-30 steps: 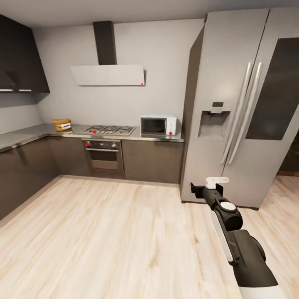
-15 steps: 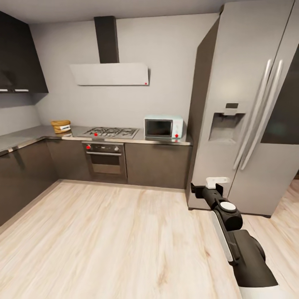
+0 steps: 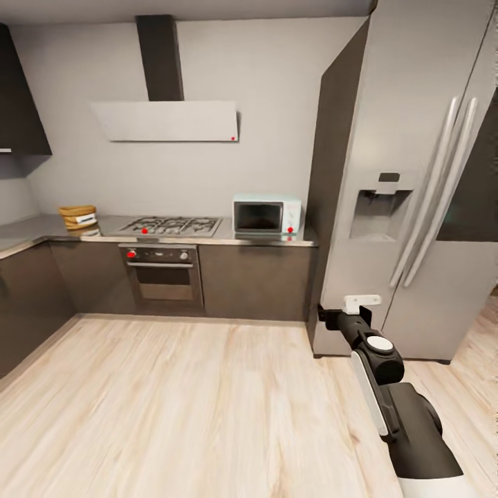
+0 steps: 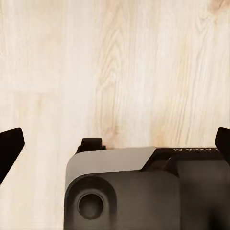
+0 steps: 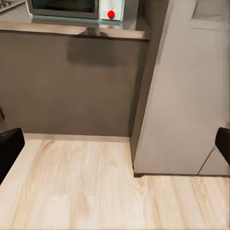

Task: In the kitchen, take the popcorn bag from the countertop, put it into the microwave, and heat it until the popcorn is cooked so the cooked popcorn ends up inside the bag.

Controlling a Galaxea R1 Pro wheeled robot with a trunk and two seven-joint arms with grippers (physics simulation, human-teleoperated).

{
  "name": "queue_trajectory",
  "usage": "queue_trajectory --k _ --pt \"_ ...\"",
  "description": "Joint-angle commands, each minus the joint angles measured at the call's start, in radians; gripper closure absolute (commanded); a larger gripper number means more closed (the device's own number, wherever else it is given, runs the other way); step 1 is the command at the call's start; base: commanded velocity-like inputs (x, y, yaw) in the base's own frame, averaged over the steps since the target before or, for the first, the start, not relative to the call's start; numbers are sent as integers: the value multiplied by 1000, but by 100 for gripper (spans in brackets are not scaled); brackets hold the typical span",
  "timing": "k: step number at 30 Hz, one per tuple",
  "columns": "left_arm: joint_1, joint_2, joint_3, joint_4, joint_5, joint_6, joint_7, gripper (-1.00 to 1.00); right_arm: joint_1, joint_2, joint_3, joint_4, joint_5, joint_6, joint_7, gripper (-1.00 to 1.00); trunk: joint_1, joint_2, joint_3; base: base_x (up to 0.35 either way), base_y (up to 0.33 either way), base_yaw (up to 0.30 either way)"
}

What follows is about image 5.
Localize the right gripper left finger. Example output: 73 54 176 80
0 128 25 185

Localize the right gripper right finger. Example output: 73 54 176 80
215 127 230 165

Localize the microwave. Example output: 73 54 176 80
26 0 125 23

